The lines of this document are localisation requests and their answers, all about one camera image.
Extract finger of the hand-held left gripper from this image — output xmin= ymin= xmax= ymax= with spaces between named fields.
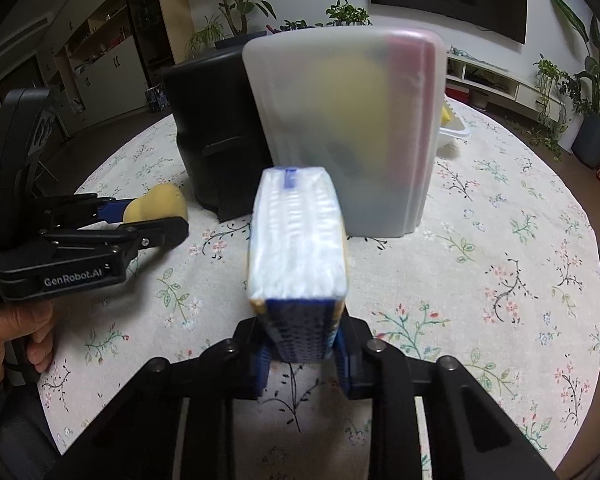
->
xmin=45 ymin=195 xmax=133 ymax=227
xmin=55 ymin=216 xmax=190 ymax=261

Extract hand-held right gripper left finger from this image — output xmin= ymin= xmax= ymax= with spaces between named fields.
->
xmin=55 ymin=316 xmax=273 ymax=480

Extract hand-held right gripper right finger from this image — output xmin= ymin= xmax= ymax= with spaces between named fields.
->
xmin=331 ymin=309 xmax=556 ymax=480

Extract yellow egg-shaped sponge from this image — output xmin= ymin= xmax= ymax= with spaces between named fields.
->
xmin=122 ymin=183 xmax=188 ymax=223

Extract blue tissue pack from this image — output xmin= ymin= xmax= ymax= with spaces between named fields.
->
xmin=246 ymin=165 xmax=349 ymax=365

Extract translucent plastic storage box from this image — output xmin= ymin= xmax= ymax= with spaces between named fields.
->
xmin=242 ymin=27 xmax=448 ymax=238

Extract white plastic tray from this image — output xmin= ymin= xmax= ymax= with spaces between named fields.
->
xmin=437 ymin=100 xmax=472 ymax=148

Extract person's left hand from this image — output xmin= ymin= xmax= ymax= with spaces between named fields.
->
xmin=0 ymin=302 xmax=56 ymax=387

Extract blue patterned box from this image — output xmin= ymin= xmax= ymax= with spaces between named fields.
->
xmin=145 ymin=85 xmax=170 ymax=112

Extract black storage bin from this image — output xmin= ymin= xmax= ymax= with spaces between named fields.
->
xmin=162 ymin=42 xmax=276 ymax=223

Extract person's dark clothing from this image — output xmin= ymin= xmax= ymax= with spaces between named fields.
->
xmin=0 ymin=382 xmax=66 ymax=480

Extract floral tablecloth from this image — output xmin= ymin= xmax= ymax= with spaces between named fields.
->
xmin=37 ymin=97 xmax=600 ymax=480

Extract trailing pothos plant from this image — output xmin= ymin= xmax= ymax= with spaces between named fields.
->
xmin=325 ymin=0 xmax=373 ymax=27

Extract white television cabinet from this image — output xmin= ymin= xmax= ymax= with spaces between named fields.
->
xmin=445 ymin=50 xmax=566 ymax=111

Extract large plant in grey pot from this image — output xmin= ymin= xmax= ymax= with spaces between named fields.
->
xmin=550 ymin=0 xmax=600 ymax=168

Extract bushy plant in white pot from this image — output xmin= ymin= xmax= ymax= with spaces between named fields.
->
xmin=532 ymin=55 xmax=581 ymax=161

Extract white wall cabinets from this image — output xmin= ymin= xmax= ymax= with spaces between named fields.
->
xmin=0 ymin=0 xmax=156 ymax=126

